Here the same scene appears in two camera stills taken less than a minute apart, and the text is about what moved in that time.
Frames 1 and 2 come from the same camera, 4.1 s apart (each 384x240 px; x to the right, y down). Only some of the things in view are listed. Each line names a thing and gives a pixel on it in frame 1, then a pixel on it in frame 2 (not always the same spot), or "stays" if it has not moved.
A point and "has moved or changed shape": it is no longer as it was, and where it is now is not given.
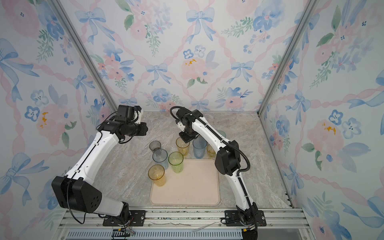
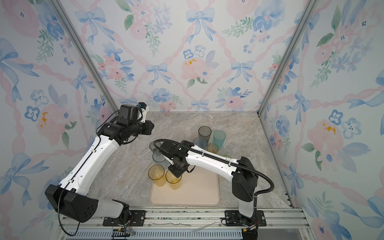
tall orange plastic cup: (156, 172) stays
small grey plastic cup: (154, 144) stays
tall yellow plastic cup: (183, 148) has moved or changed shape
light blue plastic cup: (160, 157) stays
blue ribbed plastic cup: (199, 146) stays
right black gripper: (186, 138) to (175, 171)
